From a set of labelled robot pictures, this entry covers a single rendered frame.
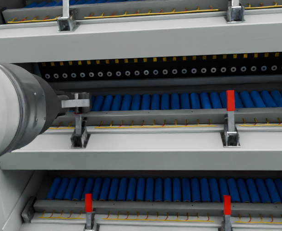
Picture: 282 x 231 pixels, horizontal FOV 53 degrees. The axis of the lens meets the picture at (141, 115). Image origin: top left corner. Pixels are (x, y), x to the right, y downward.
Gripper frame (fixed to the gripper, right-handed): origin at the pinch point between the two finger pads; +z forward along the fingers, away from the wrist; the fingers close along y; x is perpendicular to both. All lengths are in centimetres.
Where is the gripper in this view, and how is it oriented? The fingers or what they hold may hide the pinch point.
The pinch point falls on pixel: (75, 101)
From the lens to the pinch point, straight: 51.3
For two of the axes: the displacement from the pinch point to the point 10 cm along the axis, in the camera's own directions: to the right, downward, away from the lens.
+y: 9.9, -0.2, -1.2
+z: 1.1, -0.8, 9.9
